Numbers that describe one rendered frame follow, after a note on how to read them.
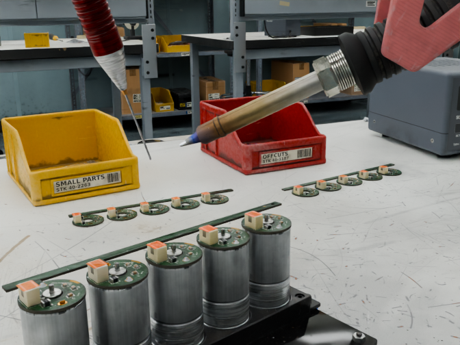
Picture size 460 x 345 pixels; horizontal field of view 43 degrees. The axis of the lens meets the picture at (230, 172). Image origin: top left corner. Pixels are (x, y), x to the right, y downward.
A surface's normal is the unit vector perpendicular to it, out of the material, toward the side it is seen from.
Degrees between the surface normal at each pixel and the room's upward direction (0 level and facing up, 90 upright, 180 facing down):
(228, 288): 90
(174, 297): 90
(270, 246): 90
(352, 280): 0
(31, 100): 90
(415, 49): 99
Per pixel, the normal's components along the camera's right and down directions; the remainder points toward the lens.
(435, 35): -0.15, 0.42
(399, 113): -0.95, 0.10
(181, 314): 0.30, 0.26
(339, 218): -0.01, -0.96
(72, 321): 0.74, 0.18
